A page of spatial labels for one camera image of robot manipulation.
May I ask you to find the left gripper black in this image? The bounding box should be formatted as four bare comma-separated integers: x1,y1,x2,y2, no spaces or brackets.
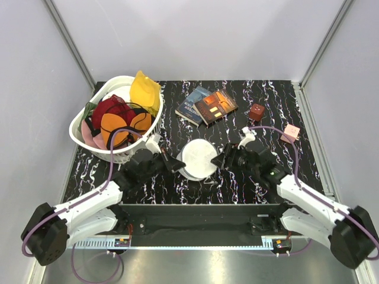
139,147,185,183

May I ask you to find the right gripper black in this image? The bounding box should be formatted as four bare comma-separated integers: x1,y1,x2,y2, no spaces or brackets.
210,142,259,176

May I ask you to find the white mesh laundry bag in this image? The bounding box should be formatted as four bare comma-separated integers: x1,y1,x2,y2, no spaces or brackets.
176,138,218,181

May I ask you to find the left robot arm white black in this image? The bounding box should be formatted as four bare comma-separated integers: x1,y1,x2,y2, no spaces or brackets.
21,149,185,266

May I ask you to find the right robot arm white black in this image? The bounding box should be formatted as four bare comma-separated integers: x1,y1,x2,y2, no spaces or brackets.
211,141,378,269

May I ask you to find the orange black bra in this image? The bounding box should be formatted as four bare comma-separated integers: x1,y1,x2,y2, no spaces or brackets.
101,108,155,150

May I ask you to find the yellow bra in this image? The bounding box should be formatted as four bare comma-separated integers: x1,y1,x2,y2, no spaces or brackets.
130,70,161,112

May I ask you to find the dark red bra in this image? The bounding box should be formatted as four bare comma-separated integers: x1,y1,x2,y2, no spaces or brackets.
91,98,134,131

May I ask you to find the white plastic laundry basket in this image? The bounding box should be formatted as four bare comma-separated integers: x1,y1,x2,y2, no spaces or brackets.
69,76,164,164

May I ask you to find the orange dark paperback book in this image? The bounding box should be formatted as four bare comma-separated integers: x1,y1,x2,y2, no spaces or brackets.
193,89,238,125

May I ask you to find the blue paperback book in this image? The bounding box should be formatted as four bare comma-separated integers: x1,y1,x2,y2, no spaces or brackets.
175,86,211,127

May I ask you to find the dark red cube adapter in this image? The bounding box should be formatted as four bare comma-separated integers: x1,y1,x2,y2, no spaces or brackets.
249,104,265,121

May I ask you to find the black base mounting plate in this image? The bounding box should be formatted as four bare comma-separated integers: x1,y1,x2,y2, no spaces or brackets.
108,204,288,250

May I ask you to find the pink cube adapter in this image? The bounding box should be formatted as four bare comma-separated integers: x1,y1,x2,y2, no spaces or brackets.
280,124,300,143

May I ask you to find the pink garment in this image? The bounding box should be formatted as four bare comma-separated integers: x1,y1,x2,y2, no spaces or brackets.
81,120,107,150

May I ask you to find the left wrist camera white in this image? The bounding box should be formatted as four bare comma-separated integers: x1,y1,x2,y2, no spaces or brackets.
145,133,161,154

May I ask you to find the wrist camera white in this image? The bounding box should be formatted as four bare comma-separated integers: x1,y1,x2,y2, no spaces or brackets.
238,127,255,148
145,133,161,154

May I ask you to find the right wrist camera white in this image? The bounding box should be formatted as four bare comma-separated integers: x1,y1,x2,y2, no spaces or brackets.
238,127,255,148

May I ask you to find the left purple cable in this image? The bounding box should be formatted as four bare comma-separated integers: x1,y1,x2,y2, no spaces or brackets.
21,128,155,282

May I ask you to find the green garment strap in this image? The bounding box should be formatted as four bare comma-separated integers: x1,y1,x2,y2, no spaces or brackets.
83,101,96,122

